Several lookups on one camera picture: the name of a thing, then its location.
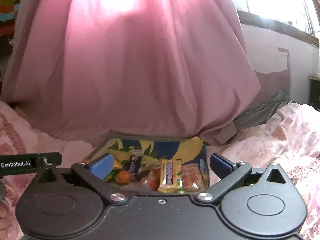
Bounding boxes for small orange fruit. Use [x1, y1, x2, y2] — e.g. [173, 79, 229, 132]
[115, 170, 131, 185]

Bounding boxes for blue white Ca tube packet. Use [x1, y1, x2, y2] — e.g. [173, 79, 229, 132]
[124, 150, 143, 177]

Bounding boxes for instant noodle snack packet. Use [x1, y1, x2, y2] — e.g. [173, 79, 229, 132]
[182, 164, 208, 192]

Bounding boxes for orange snack packet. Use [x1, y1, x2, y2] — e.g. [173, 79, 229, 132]
[144, 168, 161, 191]

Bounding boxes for yellow green cracker packet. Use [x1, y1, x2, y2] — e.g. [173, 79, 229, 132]
[157, 159, 183, 193]

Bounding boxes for golden yellow snack packet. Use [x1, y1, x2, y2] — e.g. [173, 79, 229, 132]
[113, 156, 124, 170]

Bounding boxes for grey cardboard box lid tray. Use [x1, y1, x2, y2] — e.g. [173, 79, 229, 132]
[87, 136, 209, 194]

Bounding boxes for grey green blanket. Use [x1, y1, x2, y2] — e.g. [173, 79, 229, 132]
[233, 88, 291, 131]

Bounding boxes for pink floral bedsheet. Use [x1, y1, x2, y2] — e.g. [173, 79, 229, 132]
[1, 103, 319, 239]

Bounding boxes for pink curtain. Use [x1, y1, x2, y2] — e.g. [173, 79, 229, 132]
[1, 0, 260, 145]

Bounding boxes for dark wooden furniture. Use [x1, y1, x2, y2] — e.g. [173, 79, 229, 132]
[308, 76, 320, 108]

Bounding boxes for dark printed pillow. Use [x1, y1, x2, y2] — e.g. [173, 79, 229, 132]
[0, 0, 21, 57]

